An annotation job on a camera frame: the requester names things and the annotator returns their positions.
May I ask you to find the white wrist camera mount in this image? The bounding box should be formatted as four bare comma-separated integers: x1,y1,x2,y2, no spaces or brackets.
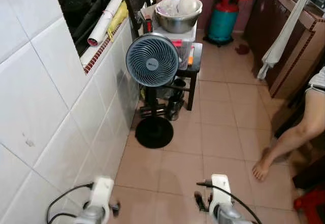
89,177,115,219
210,174,233,209

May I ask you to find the large steel mixing bowl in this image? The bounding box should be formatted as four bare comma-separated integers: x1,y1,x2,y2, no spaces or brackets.
154,0,203,35

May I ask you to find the dark red floor rag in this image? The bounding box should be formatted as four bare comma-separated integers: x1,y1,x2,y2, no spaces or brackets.
235,43,251,56

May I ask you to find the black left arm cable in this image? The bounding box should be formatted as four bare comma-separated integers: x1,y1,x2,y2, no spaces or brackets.
46,183,95,224

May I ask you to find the black wooden chair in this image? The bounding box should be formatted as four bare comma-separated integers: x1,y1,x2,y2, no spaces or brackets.
125,0,154,38

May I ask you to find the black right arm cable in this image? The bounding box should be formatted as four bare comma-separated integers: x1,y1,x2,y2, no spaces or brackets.
197,181,263,224

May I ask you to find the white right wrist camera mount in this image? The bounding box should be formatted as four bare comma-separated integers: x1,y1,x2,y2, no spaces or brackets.
210,174,233,209

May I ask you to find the yellow plastic bag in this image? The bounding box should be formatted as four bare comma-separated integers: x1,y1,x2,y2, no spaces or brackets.
106,1,129,38

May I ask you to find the teal and red gas cylinder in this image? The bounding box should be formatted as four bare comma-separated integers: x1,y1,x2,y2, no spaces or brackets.
205,0,240,48

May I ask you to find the clear plastic storage box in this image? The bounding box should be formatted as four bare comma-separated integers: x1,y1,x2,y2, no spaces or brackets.
151,23,198,71

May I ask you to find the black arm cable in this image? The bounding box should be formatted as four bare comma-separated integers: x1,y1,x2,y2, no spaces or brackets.
197,181,263,224
46,183,95,224

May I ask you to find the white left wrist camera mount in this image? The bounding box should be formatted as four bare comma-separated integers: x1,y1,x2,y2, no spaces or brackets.
89,177,115,219

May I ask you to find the person's bare leg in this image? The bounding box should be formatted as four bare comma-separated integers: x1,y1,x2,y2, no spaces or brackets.
252,68,325,182

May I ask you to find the red plastic stool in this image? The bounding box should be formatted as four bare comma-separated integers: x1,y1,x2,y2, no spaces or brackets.
293,185,325,224

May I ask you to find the brown wooden cabinet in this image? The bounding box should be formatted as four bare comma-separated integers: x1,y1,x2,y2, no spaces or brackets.
243,0,325,101

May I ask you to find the white rolled paper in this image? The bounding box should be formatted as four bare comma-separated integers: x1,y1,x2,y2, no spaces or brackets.
87,0,127,47

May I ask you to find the white bag in bowl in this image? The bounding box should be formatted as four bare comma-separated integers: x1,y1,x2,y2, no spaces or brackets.
175,0,202,16

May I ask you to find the metal cup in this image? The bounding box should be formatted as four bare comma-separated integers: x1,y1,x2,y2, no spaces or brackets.
165,96,184,121

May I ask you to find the grey standing fan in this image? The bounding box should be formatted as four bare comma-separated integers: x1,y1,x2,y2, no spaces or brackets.
125,33,180,149

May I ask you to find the black side table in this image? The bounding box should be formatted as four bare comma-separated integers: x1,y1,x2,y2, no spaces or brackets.
173,42,204,112

